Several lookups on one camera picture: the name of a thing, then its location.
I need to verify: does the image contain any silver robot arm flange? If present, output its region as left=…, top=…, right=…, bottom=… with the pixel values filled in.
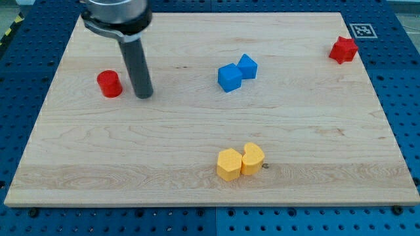
left=81, top=0, right=152, bottom=43

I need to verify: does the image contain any wooden board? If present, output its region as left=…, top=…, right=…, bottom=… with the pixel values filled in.
left=5, top=12, right=419, bottom=207

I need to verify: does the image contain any blue cube block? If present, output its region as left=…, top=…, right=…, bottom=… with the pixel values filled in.
left=217, top=63, right=243, bottom=92

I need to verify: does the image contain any yellow hexagon block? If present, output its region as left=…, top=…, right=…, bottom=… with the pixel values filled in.
left=216, top=148, right=242, bottom=182

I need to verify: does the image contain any yellow crescent block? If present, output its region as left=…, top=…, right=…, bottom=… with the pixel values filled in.
left=241, top=142, right=265, bottom=175

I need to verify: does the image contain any blue triangular block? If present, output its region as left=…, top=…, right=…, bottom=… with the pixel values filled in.
left=236, top=54, right=258, bottom=79

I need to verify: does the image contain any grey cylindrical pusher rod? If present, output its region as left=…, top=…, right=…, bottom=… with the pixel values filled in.
left=119, top=39, right=154, bottom=99

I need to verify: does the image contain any red cylinder block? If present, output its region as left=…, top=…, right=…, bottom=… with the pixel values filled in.
left=96, top=70, right=123, bottom=98

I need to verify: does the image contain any red star block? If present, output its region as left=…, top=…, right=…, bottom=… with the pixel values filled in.
left=329, top=36, right=358, bottom=64

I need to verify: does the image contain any white fiducial marker tag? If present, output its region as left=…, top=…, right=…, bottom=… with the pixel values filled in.
left=350, top=23, right=377, bottom=39

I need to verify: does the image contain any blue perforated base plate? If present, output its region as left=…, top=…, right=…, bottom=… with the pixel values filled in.
left=1, top=1, right=419, bottom=235

